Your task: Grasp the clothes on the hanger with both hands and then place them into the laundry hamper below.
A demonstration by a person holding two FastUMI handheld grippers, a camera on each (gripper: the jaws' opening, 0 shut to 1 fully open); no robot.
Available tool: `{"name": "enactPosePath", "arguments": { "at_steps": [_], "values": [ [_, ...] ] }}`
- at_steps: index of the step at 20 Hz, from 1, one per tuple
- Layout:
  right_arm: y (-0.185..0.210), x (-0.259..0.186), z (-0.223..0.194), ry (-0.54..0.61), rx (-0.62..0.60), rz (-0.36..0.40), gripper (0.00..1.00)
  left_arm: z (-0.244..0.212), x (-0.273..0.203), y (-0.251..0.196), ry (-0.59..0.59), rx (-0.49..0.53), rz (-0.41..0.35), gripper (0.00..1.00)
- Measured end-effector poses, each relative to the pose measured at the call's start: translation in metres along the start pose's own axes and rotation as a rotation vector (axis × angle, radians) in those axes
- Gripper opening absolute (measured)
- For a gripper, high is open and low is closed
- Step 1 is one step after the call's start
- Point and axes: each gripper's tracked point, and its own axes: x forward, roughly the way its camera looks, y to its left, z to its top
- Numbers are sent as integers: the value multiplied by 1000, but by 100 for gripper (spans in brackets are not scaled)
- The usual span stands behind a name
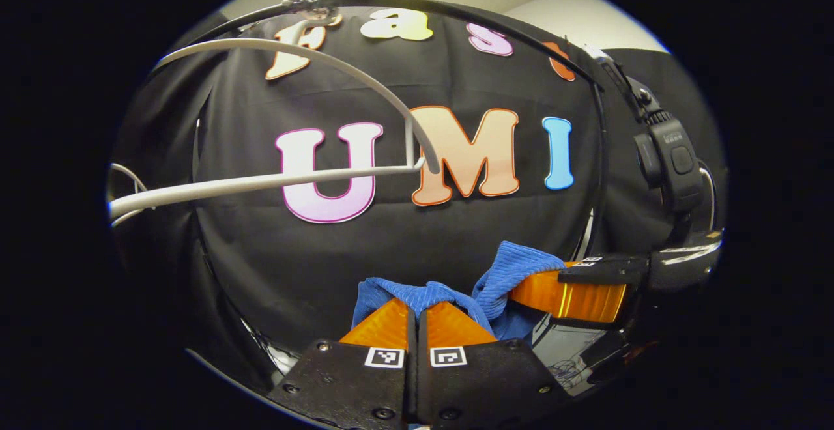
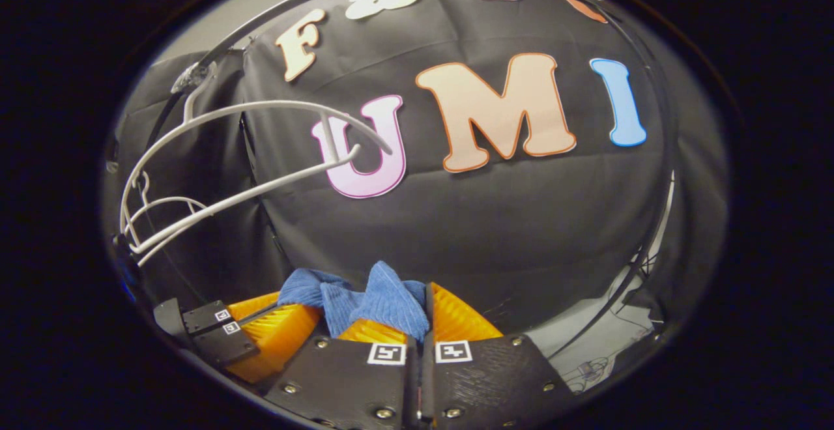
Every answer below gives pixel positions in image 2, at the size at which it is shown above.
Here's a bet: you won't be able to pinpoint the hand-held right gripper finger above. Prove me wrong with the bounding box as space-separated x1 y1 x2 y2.
264 318 424 430
422 281 577 430

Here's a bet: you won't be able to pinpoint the blue corduroy shirt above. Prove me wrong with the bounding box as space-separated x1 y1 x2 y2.
278 260 432 344

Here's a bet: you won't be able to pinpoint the white plastic hanger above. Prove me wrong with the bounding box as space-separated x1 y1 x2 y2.
122 171 210 256
119 65 396 268

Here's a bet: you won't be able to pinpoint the black clothes rack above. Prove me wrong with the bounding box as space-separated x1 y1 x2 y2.
140 0 682 360

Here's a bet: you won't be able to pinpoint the black backdrop cloth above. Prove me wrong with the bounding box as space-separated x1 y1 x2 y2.
104 0 730 352

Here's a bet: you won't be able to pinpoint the black floor cables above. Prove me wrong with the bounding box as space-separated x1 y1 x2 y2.
560 248 669 392

